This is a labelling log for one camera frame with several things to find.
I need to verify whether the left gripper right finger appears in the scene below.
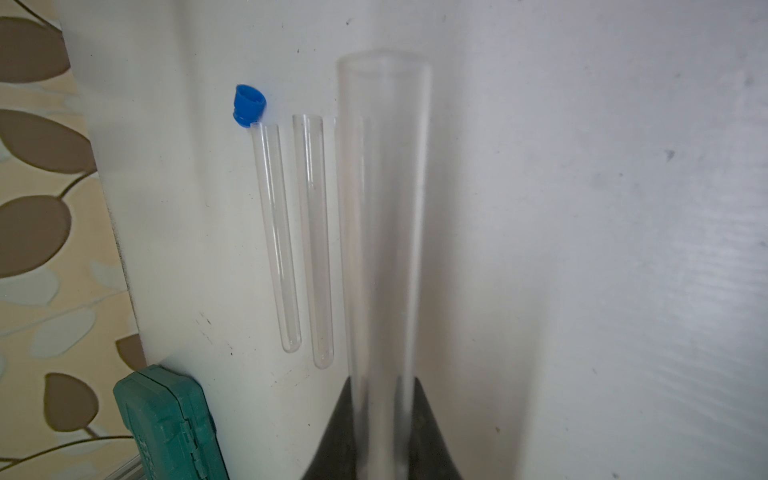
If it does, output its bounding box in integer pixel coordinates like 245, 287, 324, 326
397, 377, 462, 479

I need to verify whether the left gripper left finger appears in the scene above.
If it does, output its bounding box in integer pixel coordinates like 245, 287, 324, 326
302, 377, 357, 480

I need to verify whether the green plastic tool case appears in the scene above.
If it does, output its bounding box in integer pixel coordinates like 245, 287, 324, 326
113, 365, 229, 480

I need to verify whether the blue stopper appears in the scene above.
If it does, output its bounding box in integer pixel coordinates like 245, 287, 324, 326
233, 84, 267, 128

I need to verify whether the clear test tube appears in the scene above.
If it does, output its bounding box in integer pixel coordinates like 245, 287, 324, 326
250, 122, 302, 353
336, 50, 432, 479
293, 114, 335, 369

